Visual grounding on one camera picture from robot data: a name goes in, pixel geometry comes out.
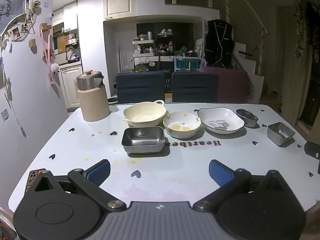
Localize white heart-print tablecloth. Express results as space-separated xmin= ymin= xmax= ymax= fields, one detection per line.
xmin=9 ymin=102 xmax=318 ymax=220

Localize white kitchen base cabinet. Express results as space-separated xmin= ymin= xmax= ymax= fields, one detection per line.
xmin=60 ymin=65 xmax=83 ymax=109

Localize orange perforated device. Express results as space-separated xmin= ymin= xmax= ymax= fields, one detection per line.
xmin=24 ymin=169 xmax=47 ymax=195

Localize black vest with white trim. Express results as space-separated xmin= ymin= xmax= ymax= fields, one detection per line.
xmin=204 ymin=19 xmax=235 ymax=68

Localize small square steel container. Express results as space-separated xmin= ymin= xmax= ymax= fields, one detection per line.
xmin=267 ymin=122 xmax=296 ymax=147

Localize teal sign plate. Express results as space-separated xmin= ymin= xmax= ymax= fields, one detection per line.
xmin=174 ymin=59 xmax=201 ymax=71

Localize dark blue chair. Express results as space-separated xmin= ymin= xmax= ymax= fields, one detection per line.
xmin=171 ymin=71 xmax=219 ymax=103
xmin=115 ymin=71 xmax=165 ymax=105

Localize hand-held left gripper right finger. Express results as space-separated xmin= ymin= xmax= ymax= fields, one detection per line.
xmin=192 ymin=159 xmax=293 ymax=212

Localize black cluttered shelf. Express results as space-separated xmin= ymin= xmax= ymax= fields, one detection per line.
xmin=156 ymin=29 xmax=175 ymax=55

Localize lemon-print ceramic bowl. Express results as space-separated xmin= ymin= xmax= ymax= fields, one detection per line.
xmin=163 ymin=111 xmax=202 ymax=139

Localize black chalkboard sign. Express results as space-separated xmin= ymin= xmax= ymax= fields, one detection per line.
xmin=160 ymin=62 xmax=173 ymax=92

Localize colourful patterned cloth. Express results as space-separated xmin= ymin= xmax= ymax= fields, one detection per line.
xmin=0 ymin=206 xmax=18 ymax=240

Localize wall photo collage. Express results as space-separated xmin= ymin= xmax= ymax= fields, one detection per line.
xmin=0 ymin=0 xmax=42 ymax=43

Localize round steel bowl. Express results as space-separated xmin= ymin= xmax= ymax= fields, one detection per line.
xmin=236 ymin=109 xmax=259 ymax=128

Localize pink lanyard with white pompom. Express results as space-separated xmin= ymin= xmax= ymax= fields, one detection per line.
xmin=40 ymin=25 xmax=60 ymax=84

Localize large rectangular steel tray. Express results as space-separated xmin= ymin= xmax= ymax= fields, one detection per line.
xmin=121 ymin=126 xmax=165 ymax=154

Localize white dark-rimmed ceramic plate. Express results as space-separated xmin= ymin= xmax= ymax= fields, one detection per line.
xmin=197 ymin=107 xmax=245 ymax=134

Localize white overhead cabinet door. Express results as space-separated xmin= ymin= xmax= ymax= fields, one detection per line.
xmin=103 ymin=0 xmax=135 ymax=19

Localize stair railing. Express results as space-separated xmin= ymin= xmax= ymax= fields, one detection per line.
xmin=225 ymin=0 xmax=268 ymax=75

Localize beige kettle with steel lid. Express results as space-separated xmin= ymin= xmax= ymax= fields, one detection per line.
xmin=74 ymin=70 xmax=110 ymax=122

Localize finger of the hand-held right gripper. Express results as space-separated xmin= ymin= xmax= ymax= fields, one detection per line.
xmin=304 ymin=141 xmax=320 ymax=159

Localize white kitchen wall cabinet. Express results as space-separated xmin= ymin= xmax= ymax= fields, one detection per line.
xmin=52 ymin=1 xmax=78 ymax=30

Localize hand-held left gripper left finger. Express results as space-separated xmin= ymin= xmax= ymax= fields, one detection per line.
xmin=26 ymin=159 xmax=127 ymax=212

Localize dried flower wall garland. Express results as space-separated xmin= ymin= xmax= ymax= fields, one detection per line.
xmin=292 ymin=0 xmax=315 ymax=58

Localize white storage rack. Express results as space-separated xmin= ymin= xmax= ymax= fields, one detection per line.
xmin=132 ymin=40 xmax=155 ymax=57

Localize cream two-handled ceramic bowl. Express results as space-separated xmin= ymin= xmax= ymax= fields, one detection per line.
xmin=122 ymin=100 xmax=167 ymax=127

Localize maroon sofa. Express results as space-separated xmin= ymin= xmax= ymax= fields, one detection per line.
xmin=200 ymin=66 xmax=250 ymax=103

